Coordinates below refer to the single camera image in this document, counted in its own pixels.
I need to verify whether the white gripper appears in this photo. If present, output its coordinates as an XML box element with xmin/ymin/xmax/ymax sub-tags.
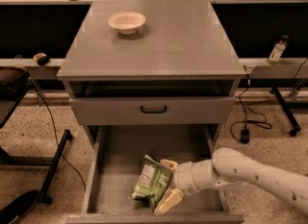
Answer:
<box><xmin>154</xmin><ymin>159</ymin><xmax>199</xmax><ymax>215</ymax></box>

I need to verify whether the green jalapeno chip bag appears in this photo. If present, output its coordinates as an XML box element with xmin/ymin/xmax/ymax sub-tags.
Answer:
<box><xmin>129</xmin><ymin>155</ymin><xmax>173</xmax><ymax>210</ymax></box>

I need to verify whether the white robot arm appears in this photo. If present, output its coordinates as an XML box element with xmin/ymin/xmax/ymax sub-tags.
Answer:
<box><xmin>154</xmin><ymin>148</ymin><xmax>308</xmax><ymax>215</ymax></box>

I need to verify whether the open grey drawer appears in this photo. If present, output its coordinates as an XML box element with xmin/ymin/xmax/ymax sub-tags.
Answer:
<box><xmin>66</xmin><ymin>125</ymin><xmax>244</xmax><ymax>224</ymax></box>

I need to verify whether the closed grey drawer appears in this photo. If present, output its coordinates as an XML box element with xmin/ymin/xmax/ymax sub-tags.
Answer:
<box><xmin>70</xmin><ymin>97</ymin><xmax>235</xmax><ymax>125</ymax></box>

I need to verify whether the grey drawer cabinet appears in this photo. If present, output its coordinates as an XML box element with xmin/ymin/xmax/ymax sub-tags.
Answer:
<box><xmin>58</xmin><ymin>0</ymin><xmax>244</xmax><ymax>142</ymax></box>

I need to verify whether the black wheeled stand right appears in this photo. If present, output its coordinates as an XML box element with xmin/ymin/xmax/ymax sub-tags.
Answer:
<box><xmin>269</xmin><ymin>79</ymin><xmax>308</xmax><ymax>137</ymax></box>

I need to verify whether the white paper bowl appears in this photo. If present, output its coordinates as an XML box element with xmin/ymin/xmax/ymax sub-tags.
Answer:
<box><xmin>108</xmin><ymin>12</ymin><xmax>146</xmax><ymax>35</ymax></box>

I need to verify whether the black shoe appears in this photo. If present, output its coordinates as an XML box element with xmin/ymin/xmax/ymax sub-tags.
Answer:
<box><xmin>0</xmin><ymin>189</ymin><xmax>39</xmax><ymax>224</ymax></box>

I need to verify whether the small clear bottle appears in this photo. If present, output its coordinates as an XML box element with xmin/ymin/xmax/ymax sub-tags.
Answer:
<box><xmin>268</xmin><ymin>35</ymin><xmax>289</xmax><ymax>65</ymax></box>

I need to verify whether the black yellow tape measure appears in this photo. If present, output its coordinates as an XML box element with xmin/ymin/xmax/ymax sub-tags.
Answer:
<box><xmin>34</xmin><ymin>53</ymin><xmax>50</xmax><ymax>65</ymax></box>

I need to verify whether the black rolling stand left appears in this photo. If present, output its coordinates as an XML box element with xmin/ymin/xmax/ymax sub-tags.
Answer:
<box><xmin>0</xmin><ymin>67</ymin><xmax>73</xmax><ymax>205</ymax></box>

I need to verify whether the black drawer handle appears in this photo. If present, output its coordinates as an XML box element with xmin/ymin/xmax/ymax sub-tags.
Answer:
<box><xmin>140</xmin><ymin>106</ymin><xmax>167</xmax><ymax>114</ymax></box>

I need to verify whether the black power cable with adapter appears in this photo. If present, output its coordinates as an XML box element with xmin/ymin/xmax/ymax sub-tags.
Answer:
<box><xmin>229</xmin><ymin>73</ymin><xmax>273</xmax><ymax>144</ymax></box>

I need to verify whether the black thin cable left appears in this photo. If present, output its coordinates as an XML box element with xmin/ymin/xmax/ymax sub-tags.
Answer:
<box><xmin>29</xmin><ymin>79</ymin><xmax>87</xmax><ymax>191</ymax></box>

